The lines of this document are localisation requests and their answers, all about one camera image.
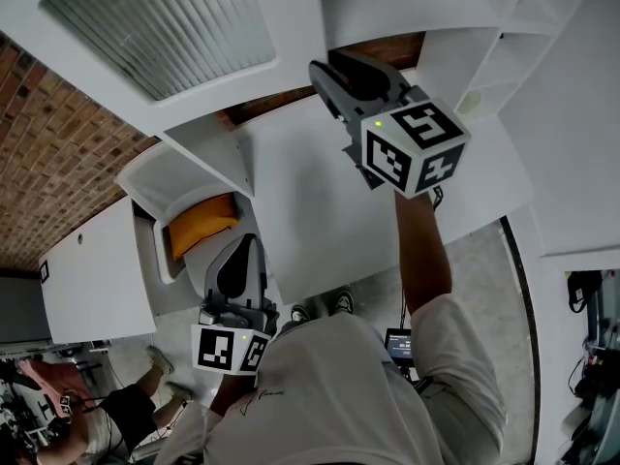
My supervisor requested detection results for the orange cushion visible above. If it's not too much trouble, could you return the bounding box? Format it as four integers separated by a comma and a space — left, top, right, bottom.
168, 192, 241, 262

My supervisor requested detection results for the long white desk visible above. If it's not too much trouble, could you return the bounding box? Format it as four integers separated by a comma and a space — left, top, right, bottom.
37, 195, 159, 346

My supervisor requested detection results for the white desk with drawers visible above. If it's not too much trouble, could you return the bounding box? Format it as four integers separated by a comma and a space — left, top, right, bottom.
239, 92, 529, 305

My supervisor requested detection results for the pale green cup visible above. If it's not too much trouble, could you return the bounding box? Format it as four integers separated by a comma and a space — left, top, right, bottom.
457, 89, 483, 114

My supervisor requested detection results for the dark framed glass window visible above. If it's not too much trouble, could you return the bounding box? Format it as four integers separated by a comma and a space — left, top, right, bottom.
564, 267, 620, 465

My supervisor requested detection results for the white cubby shelf unit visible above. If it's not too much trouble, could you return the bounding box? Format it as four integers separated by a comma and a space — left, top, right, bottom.
162, 0, 600, 198

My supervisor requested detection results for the person's right shoe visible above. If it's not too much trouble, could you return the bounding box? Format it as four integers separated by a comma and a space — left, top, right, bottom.
331, 290, 356, 317

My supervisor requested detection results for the person's white shirt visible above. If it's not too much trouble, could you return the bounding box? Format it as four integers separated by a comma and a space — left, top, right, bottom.
154, 311, 508, 465

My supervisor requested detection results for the black screen device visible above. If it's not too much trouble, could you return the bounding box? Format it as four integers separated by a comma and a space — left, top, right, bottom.
384, 326, 414, 365

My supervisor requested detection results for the white office chair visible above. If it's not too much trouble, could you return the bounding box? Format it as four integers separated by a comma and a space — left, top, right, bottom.
114, 155, 270, 309

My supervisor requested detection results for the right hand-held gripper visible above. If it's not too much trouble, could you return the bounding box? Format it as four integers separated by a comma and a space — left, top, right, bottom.
308, 48, 473, 201

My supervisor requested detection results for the black hanging bag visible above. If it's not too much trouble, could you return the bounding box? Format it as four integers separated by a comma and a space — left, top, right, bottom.
566, 269, 605, 314

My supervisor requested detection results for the white cabinet door ribbed glass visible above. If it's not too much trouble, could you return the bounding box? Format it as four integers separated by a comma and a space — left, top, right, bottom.
0, 0, 329, 133

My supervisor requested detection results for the person's left forearm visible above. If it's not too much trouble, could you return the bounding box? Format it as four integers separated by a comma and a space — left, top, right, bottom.
208, 369, 258, 419

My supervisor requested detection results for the person's right forearm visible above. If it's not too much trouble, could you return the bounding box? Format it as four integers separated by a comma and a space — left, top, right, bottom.
394, 189, 455, 315

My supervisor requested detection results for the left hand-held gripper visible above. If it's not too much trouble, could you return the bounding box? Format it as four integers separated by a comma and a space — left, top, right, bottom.
191, 234, 280, 375

